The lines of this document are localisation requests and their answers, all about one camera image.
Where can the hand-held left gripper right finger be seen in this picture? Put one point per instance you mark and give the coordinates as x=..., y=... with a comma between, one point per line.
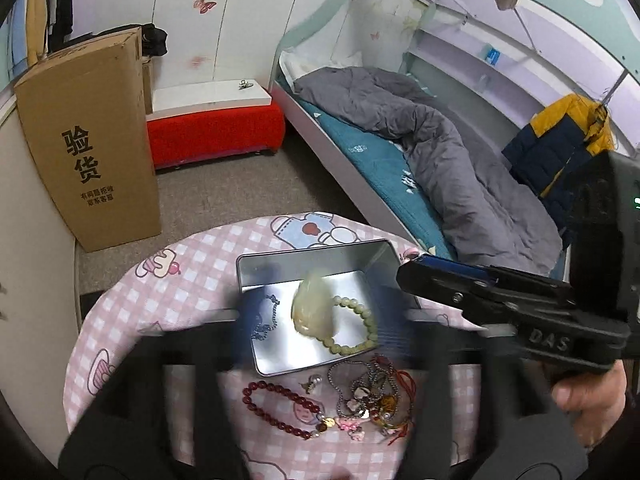
x=392, y=317

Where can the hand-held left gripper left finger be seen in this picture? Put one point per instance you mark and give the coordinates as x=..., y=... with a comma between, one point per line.
x=252, y=320

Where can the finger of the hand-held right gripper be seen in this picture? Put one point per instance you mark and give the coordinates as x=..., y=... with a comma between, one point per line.
x=450, y=266
x=435, y=287

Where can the pale yellow jade pendant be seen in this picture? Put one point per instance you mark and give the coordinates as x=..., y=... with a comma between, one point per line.
x=312, y=305

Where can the silver metal tin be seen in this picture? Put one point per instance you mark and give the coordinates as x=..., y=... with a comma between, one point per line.
x=320, y=355

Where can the person's right hand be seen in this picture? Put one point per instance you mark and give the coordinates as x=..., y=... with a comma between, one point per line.
x=590, y=400

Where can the grey duvet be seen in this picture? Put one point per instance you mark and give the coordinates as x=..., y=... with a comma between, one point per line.
x=450, y=160

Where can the pink bow charm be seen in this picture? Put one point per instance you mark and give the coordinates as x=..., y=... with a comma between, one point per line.
x=350, y=425

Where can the yellow and navy jacket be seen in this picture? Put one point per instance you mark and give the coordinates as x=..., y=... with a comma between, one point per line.
x=555, y=150

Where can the teal bed sheet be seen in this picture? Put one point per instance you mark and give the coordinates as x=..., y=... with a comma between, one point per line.
x=360, y=155

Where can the red bench with white top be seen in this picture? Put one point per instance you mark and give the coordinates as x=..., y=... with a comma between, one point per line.
x=215, y=130

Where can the small blue box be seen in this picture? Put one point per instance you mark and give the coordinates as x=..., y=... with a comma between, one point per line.
x=492, y=55

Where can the metal hair clip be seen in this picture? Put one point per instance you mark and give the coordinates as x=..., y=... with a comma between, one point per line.
x=245, y=85

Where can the white pillow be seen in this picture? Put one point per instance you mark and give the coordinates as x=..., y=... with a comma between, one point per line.
x=310, y=65

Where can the tall cardboard box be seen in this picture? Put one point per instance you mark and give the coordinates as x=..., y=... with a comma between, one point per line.
x=90, y=135

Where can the black clothing bundle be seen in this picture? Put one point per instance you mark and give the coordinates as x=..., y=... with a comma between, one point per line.
x=155, y=40

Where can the hanging black garment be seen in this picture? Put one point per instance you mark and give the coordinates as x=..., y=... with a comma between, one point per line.
x=61, y=0

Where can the hanging yellow garment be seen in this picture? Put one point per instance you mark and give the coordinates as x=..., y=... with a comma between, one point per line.
x=37, y=15

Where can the white bed frame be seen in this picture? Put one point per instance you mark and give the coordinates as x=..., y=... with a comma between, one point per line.
x=325, y=135

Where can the pink butterfly wall sticker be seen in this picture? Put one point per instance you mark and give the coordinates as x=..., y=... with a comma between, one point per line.
x=204, y=2

